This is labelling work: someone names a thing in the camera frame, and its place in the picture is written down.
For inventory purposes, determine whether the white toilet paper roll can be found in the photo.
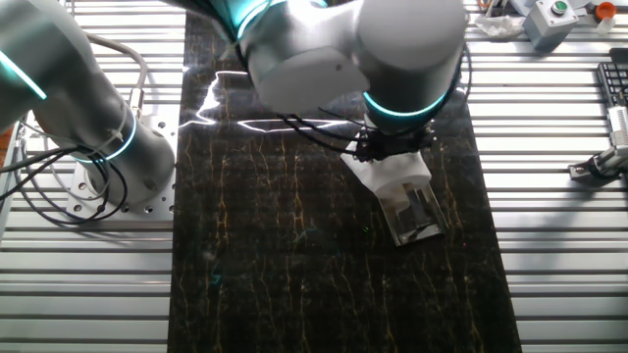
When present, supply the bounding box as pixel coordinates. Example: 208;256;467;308
340;141;434;201

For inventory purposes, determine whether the grey box with green button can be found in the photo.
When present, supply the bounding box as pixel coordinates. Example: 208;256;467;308
521;0;581;53

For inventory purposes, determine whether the silver ribbed camera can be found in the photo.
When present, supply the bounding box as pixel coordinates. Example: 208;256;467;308
606;105;628;148

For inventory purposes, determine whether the small camera on clamp mount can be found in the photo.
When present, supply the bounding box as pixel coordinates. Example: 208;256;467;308
567;145;628;186

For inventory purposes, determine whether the white crumpled plastic bag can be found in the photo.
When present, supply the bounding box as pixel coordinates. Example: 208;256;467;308
473;13;526;40

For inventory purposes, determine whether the black marble pattern mat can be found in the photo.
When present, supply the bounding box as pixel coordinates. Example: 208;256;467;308
167;0;524;353

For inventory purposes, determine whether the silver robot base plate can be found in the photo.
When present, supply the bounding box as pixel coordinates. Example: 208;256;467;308
66;102;179;221

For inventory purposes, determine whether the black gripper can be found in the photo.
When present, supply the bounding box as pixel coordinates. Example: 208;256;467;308
353;125;438;164

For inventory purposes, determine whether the thick grey robot cable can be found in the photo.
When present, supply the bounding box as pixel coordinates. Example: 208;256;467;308
85;32;150;120

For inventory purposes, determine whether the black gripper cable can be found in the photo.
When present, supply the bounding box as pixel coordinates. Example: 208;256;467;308
274;105;375;157

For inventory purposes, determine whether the orange capped small bottle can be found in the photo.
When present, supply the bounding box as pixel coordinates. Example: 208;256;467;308
595;1;618;36

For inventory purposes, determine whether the black keyboard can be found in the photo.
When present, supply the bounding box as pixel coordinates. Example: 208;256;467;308
597;47;628;108

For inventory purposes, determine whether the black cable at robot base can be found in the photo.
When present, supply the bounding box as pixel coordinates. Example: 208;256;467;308
0;144;130;227

